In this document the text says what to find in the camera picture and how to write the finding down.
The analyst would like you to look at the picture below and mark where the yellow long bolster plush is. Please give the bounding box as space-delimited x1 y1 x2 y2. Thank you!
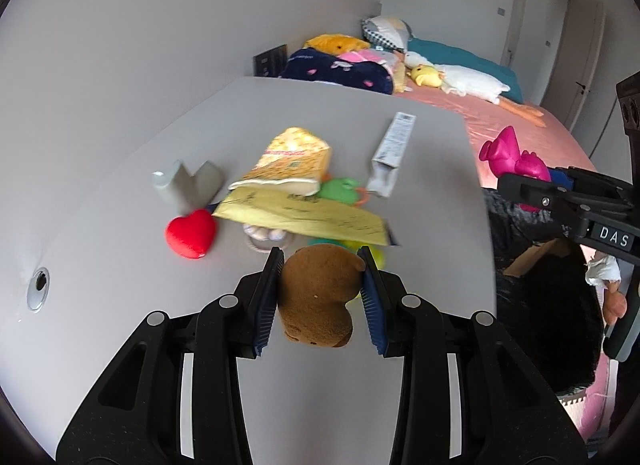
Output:
392 62 407 93

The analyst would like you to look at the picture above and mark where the yellow popcorn snack bag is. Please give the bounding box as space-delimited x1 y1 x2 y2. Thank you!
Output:
229 127 332 196

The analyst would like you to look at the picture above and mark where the black wall socket panel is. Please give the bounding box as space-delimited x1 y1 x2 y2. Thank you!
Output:
253 44 288 78

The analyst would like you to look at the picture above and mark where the yellow duck plush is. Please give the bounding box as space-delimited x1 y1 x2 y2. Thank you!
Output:
410 64 444 88

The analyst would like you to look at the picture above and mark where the brown plush toy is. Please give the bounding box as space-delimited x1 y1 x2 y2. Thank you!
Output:
278 244 366 348

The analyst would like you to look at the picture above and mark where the right hand with bandage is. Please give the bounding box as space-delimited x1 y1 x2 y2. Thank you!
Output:
586 251 627 326

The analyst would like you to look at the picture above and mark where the patterned grey yellow pillow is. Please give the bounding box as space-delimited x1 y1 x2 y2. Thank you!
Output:
361 15 413 53

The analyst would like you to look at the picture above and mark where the white goose plush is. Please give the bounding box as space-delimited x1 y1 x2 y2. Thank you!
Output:
404 51 546 128

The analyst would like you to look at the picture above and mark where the red heart toy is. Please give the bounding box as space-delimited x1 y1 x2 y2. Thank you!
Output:
165 209 218 259

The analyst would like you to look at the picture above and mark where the cable hole grommet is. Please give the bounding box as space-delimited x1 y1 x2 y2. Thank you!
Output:
26 267 50 312

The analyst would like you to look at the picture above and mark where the white door with handle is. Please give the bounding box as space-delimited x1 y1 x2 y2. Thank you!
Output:
502 0 606 131

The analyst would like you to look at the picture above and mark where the pink white blanket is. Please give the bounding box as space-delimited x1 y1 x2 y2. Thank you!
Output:
338 49 404 75

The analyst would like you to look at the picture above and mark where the pink sheet bed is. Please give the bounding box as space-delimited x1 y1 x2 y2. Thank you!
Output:
398 81 596 171

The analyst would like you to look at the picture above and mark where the white long carton box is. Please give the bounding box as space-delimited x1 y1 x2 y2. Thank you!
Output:
366 112 416 197

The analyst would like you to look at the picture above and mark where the teal pillow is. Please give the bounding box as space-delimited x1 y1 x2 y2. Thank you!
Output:
408 38 525 104

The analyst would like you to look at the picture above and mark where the pink dinosaur toy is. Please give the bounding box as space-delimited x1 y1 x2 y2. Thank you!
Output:
478 126 551 182

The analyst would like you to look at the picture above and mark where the grey heart shaped block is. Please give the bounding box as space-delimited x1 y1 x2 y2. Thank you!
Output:
152 160 224 216

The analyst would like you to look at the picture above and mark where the yellow plush blanket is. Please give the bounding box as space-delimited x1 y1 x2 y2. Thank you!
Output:
304 34 370 56

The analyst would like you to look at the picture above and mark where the green orange snail toy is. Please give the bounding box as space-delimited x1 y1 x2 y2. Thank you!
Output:
317 174 369 207

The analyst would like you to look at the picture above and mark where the pink beige foam floor mat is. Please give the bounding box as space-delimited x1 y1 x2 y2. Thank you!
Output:
560 353 618 441

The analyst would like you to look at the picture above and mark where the teal yellow plush toy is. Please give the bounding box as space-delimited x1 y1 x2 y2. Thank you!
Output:
291 243 384 311

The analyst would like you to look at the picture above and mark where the navy patterned blanket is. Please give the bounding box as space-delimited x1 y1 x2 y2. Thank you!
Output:
280 48 394 94

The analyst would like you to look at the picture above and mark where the black bag lined trash box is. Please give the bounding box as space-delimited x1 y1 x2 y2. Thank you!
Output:
483 188 603 397

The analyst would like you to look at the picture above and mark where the small white purple trinket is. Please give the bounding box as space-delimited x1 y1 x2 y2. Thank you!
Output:
243 224 295 253

